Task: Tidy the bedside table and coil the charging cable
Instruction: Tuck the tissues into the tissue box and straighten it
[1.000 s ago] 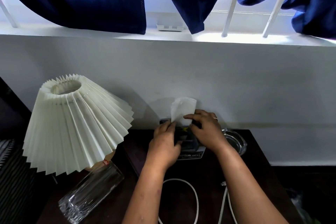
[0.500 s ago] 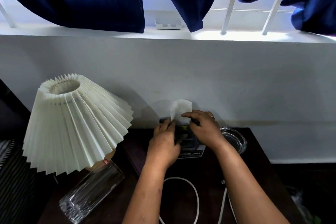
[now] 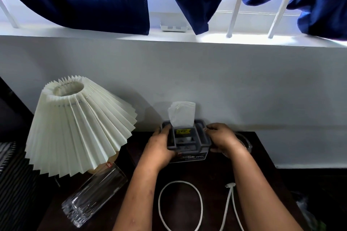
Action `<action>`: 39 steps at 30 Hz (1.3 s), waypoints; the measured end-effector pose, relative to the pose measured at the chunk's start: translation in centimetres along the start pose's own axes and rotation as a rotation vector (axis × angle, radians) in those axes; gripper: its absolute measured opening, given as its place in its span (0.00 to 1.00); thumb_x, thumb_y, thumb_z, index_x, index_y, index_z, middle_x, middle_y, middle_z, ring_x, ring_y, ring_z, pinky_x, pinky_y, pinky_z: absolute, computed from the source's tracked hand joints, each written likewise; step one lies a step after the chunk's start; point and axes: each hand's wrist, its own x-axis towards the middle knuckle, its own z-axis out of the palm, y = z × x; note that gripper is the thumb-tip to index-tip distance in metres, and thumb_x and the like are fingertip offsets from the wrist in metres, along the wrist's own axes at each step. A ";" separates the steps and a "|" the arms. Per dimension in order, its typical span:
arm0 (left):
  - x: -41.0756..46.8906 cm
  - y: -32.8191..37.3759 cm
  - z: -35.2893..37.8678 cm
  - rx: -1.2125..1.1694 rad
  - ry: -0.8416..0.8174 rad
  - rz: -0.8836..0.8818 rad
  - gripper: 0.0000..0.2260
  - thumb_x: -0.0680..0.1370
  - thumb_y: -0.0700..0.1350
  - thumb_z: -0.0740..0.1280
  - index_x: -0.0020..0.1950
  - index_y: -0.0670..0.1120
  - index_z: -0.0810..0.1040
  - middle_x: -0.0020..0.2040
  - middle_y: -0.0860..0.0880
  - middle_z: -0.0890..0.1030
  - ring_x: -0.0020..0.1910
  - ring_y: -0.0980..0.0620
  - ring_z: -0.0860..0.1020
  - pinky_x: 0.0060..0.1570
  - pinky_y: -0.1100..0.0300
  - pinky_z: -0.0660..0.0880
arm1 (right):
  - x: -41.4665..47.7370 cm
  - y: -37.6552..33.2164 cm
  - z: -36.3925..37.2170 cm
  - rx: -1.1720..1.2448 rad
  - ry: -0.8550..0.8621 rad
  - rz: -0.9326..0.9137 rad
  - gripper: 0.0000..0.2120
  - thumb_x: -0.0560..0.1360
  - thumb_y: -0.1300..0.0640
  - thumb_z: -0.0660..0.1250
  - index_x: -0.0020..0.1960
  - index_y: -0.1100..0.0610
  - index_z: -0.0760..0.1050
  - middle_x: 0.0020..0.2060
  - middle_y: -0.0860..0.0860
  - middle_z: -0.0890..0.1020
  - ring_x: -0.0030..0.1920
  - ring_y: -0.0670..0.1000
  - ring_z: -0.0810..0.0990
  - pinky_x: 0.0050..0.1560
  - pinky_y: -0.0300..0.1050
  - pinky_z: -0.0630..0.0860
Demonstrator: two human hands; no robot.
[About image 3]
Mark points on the person's left forearm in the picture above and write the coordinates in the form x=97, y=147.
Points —
x=138, y=203

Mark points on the small white window fitting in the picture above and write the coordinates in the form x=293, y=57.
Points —
x=173, y=29

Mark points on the striped mattress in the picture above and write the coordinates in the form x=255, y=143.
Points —
x=8, y=155

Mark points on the black trash bin plastic liner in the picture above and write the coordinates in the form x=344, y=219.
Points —
x=306, y=212

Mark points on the narrow dark blue curtain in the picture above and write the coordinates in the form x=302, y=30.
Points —
x=81, y=3

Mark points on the person's right forearm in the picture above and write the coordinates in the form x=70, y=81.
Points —
x=260, y=198

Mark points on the white grey tissue box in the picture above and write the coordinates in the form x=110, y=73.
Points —
x=189, y=145

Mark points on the person's left hand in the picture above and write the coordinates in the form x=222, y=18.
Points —
x=157, y=155

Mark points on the dark wooden bed frame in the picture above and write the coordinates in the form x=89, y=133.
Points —
x=13, y=114

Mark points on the white tissue stack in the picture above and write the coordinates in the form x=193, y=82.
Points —
x=181, y=114

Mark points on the clear drinking glass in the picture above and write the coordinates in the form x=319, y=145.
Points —
x=92, y=195

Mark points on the dark wooden bedside table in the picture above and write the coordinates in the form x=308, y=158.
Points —
x=211, y=174

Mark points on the clear glass coaster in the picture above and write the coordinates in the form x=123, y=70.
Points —
x=248, y=144

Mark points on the person's right hand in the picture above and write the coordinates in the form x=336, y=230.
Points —
x=225, y=138

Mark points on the cream pleated table lamp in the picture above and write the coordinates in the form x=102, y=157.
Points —
x=81, y=125

